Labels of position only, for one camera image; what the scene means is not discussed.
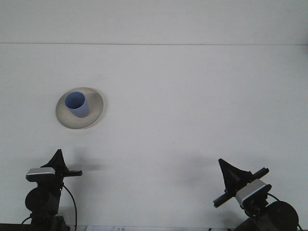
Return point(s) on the pale blue cup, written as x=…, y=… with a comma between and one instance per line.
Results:
x=79, y=111

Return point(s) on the pale round plate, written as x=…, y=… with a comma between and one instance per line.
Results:
x=96, y=115

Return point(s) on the grey camera box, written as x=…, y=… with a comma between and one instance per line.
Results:
x=39, y=172
x=252, y=190

